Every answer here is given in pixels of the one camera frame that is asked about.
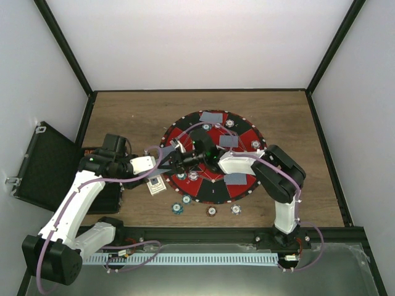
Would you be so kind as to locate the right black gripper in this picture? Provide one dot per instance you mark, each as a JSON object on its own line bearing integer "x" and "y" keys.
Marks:
{"x": 179, "y": 163}

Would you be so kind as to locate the dealt card seat four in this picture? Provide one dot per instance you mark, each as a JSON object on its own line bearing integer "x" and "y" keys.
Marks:
{"x": 167, "y": 150}

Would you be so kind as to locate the green chips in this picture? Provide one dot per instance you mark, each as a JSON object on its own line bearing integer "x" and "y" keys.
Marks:
{"x": 181, "y": 176}

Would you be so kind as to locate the green chip mat edge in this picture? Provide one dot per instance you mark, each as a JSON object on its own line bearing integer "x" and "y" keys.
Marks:
{"x": 186, "y": 199}

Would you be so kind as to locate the green poker chip stack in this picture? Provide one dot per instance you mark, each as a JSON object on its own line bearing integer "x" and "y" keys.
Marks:
{"x": 177, "y": 208}

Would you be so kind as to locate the green chips seat five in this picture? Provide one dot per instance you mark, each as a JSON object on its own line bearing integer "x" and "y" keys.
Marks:
{"x": 206, "y": 127}

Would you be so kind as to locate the face down burn card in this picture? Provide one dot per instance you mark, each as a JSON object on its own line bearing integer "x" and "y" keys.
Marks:
{"x": 228, "y": 141}

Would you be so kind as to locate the dealt card seat five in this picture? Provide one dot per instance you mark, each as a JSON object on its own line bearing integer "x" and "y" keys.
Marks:
{"x": 211, "y": 117}

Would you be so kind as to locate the dealt card seat ten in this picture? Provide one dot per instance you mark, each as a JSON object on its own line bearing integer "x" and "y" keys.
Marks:
{"x": 235, "y": 179}

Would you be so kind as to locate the orange brown poker chip stack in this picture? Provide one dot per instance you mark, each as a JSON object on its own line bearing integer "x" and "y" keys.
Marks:
{"x": 211, "y": 211}

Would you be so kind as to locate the blue white chips seat six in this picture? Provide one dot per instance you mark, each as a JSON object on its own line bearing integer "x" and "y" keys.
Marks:
{"x": 229, "y": 123}

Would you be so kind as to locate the blue white poker chip stack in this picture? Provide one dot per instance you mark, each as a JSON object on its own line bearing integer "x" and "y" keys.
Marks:
{"x": 236, "y": 209}

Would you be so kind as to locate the blue white chips seat eight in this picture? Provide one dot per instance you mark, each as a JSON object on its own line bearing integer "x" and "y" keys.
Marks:
{"x": 255, "y": 144}

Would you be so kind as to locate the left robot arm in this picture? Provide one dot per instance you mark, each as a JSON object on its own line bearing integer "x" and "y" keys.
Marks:
{"x": 56, "y": 254}

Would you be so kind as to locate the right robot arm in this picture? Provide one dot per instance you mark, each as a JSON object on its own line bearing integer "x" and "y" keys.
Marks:
{"x": 277, "y": 172}

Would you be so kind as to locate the white card box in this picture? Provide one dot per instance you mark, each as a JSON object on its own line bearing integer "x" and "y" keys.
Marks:
{"x": 156, "y": 185}

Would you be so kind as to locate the round red black poker mat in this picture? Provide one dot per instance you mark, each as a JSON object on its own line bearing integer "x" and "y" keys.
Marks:
{"x": 210, "y": 187}

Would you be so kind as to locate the black poker set case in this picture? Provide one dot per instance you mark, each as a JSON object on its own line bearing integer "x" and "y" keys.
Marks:
{"x": 52, "y": 161}

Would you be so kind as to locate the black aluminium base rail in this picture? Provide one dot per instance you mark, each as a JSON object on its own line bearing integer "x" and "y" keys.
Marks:
{"x": 263, "y": 238}

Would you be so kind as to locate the light blue slotted cable duct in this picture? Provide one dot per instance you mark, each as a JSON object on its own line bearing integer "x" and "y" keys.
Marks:
{"x": 187, "y": 259}

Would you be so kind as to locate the black frame post left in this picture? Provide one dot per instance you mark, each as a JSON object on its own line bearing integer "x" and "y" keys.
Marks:
{"x": 62, "y": 42}

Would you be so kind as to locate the black frame post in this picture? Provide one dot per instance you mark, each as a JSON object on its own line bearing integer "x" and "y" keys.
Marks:
{"x": 62, "y": 42}
{"x": 340, "y": 35}

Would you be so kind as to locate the black frame post right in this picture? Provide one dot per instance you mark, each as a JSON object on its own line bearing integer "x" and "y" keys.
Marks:
{"x": 340, "y": 35}

